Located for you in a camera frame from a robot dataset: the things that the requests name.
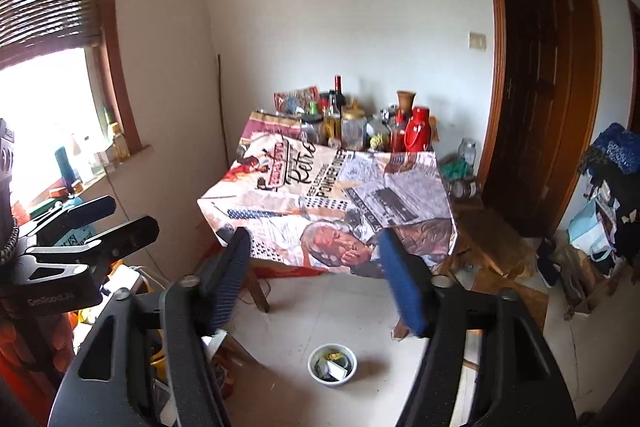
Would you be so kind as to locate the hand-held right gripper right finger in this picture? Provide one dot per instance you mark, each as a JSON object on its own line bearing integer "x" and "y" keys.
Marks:
{"x": 405, "y": 287}

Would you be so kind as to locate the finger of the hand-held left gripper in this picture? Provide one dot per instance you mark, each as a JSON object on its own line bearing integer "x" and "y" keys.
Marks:
{"x": 125, "y": 237}
{"x": 85, "y": 212}

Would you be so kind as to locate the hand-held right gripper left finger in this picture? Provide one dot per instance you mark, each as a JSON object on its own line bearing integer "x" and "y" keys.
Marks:
{"x": 227, "y": 282}

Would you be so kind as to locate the white bowl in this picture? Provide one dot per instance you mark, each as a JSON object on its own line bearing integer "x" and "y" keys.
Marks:
{"x": 320, "y": 379}

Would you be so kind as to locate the wooden table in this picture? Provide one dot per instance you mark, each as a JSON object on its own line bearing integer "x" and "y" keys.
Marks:
{"x": 257, "y": 292}

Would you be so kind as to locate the yellow oil bottle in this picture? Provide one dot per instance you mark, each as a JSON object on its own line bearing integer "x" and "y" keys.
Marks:
{"x": 120, "y": 144}

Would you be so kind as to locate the wooden stool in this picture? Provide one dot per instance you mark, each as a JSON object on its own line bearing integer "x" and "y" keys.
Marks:
{"x": 490, "y": 232}

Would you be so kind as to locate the newspaper print tablecloth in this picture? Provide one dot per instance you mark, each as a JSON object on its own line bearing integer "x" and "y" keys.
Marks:
{"x": 300, "y": 197}

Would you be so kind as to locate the metal tin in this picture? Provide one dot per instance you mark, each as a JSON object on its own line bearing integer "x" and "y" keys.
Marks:
{"x": 465, "y": 189}

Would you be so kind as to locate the green netting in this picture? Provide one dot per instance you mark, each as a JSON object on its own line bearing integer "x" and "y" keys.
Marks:
{"x": 456, "y": 169}

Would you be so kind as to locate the dark shoe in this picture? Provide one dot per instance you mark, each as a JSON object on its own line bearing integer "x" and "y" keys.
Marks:
{"x": 549, "y": 267}

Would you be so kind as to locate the custard apple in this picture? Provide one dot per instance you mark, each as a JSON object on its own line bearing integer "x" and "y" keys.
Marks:
{"x": 379, "y": 142}

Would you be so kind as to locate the red bottle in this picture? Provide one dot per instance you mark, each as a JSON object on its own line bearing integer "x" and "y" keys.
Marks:
{"x": 397, "y": 139}

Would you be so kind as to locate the clear glass jar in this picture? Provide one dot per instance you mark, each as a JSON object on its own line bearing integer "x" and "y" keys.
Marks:
{"x": 466, "y": 152}

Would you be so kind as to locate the red thermos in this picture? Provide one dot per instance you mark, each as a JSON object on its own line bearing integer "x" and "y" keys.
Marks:
{"x": 417, "y": 132}

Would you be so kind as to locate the plastic jar with gold lid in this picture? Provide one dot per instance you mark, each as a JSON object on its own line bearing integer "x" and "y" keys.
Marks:
{"x": 353, "y": 132}

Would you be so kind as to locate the brown paper bag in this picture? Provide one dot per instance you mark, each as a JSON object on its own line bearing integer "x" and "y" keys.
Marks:
{"x": 580, "y": 282}

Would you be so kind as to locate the clear glass oil bottle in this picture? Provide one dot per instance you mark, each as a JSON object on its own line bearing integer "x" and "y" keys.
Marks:
{"x": 332, "y": 127}

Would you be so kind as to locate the brown ceramic vase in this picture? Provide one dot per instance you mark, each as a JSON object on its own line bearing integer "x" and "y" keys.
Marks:
{"x": 406, "y": 101}

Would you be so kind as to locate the light blue paper bag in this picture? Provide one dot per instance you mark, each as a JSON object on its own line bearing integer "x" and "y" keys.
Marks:
{"x": 587, "y": 232}

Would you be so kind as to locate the green bottle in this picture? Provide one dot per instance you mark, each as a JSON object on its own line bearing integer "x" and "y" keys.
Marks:
{"x": 314, "y": 108}

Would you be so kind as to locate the red snack bag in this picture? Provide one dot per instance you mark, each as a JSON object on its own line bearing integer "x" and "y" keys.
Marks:
{"x": 295, "y": 99}

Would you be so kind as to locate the dark wine bottle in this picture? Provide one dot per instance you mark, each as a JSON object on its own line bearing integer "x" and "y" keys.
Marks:
{"x": 339, "y": 99}

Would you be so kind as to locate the pile of dark clothes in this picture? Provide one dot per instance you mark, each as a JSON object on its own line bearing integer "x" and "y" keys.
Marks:
{"x": 625, "y": 217}

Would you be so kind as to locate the dark wooden door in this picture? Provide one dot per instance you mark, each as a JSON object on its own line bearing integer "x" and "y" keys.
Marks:
{"x": 540, "y": 82}

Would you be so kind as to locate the pile of clothes on chair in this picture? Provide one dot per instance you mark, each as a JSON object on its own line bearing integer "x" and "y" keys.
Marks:
{"x": 612, "y": 149}

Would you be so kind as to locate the brown wooden door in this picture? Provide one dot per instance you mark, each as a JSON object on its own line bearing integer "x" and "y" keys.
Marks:
{"x": 635, "y": 67}

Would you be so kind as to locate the wooden window frame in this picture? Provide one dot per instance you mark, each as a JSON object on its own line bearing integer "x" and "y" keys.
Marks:
{"x": 117, "y": 32}

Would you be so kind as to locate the wall light switch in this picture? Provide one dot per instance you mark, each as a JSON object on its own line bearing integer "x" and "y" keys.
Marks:
{"x": 477, "y": 41}

